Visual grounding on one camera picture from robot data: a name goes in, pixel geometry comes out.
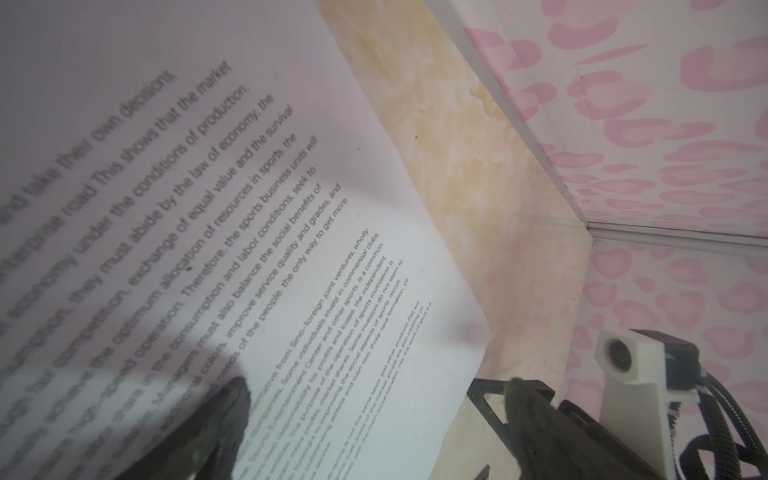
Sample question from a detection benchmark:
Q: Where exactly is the paper sheet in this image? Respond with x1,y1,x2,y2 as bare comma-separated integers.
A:
1,1,488,479

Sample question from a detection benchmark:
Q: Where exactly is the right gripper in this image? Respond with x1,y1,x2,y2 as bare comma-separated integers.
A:
467,378,662,479

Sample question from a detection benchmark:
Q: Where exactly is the right corner aluminium post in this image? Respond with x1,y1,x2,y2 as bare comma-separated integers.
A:
587,222,767,253

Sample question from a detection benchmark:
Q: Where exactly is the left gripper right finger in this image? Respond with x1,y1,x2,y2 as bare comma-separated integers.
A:
505,378,636,479

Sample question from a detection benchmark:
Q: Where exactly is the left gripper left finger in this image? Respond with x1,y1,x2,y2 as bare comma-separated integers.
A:
117,377,251,480

